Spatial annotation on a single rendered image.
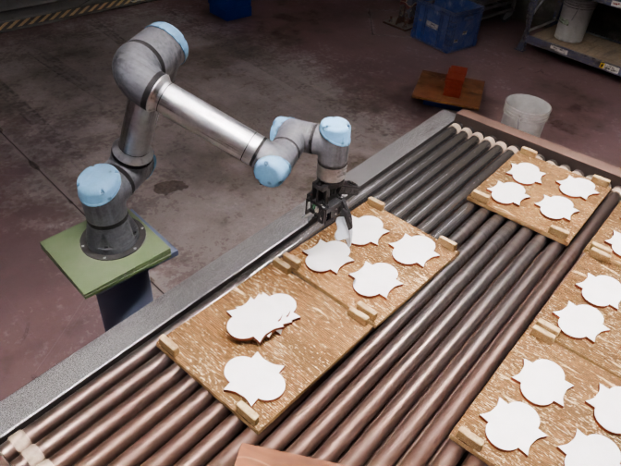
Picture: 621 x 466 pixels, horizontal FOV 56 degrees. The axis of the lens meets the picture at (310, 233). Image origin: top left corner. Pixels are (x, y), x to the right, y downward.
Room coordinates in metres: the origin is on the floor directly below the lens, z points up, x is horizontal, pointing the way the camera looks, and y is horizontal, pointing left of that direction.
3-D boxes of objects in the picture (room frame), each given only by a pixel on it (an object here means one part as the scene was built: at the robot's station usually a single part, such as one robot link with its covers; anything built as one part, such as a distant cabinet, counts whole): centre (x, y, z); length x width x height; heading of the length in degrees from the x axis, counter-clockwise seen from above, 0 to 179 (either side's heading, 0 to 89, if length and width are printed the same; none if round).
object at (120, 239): (1.31, 0.59, 0.95); 0.15 x 0.15 x 0.10
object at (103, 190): (1.31, 0.59, 1.07); 0.13 x 0.12 x 0.14; 164
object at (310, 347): (0.96, 0.09, 0.93); 0.41 x 0.35 x 0.02; 141
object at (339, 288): (1.28, -0.18, 0.93); 0.41 x 0.35 x 0.02; 140
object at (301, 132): (1.25, 0.06, 1.32); 0.11 x 0.11 x 0.08; 74
